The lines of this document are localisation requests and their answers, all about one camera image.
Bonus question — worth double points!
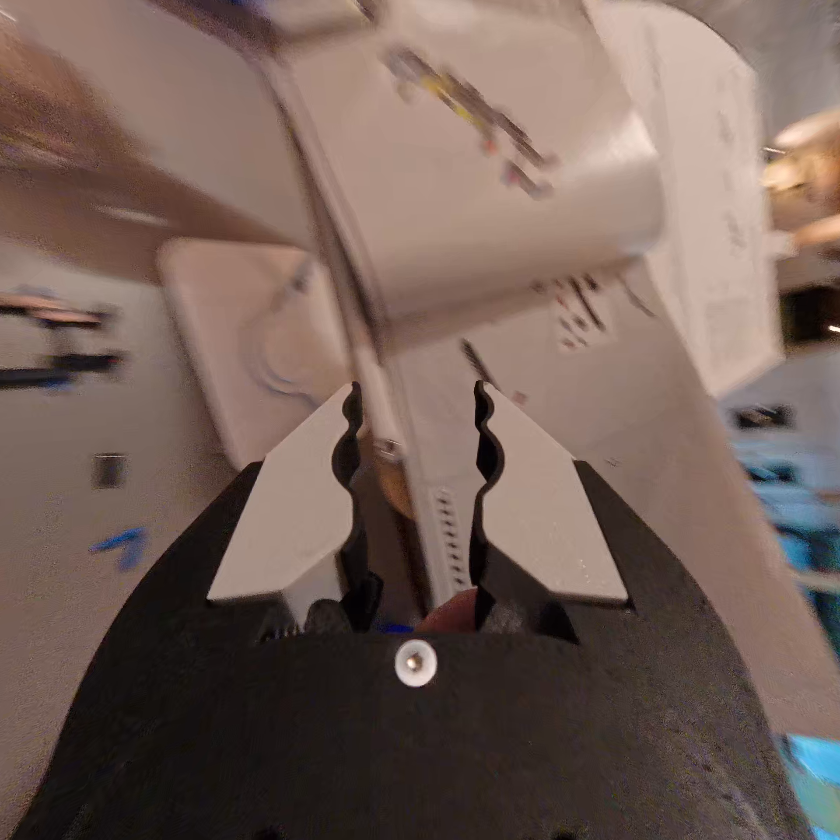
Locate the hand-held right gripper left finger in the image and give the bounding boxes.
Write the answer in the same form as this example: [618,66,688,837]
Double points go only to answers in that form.
[206,381,385,632]

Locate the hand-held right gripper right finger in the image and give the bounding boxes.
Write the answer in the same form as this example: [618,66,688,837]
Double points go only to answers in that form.
[469,380,630,631]

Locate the black lego chassis assembly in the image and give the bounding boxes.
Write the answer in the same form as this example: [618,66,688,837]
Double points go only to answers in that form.
[0,289,127,392]

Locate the lego instruction booklet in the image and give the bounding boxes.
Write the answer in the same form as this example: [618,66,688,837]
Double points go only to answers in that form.
[262,0,840,736]

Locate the white book stand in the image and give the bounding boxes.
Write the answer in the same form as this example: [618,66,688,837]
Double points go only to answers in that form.
[157,66,475,592]

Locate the white printed paper sheet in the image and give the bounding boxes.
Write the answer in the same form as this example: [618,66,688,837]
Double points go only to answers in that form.
[584,0,785,398]

